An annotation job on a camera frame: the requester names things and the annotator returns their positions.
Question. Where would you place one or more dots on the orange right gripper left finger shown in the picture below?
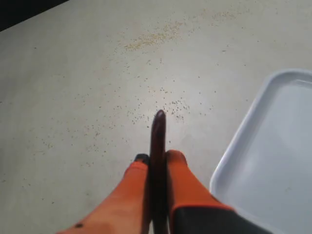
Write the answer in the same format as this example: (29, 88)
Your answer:
(125, 210)

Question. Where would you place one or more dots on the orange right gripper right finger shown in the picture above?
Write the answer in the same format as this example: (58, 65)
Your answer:
(193, 210)

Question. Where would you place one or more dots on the brown wooden spoon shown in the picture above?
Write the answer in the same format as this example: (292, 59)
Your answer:
(158, 174)

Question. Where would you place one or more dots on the white rectangular plastic tray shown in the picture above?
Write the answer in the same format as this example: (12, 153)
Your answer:
(266, 172)

